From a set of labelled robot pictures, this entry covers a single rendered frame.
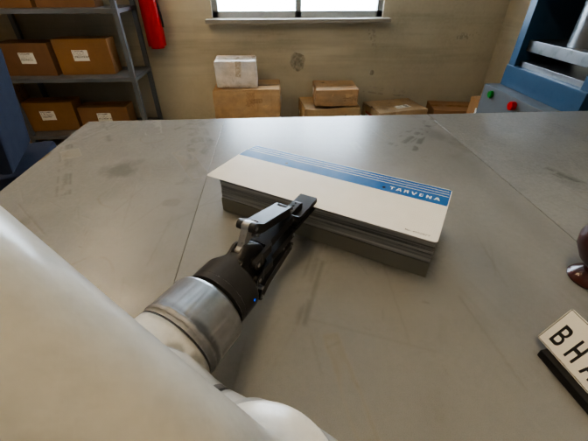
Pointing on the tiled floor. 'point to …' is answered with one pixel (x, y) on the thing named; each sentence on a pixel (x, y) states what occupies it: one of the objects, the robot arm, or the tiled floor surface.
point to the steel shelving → (89, 74)
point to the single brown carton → (393, 108)
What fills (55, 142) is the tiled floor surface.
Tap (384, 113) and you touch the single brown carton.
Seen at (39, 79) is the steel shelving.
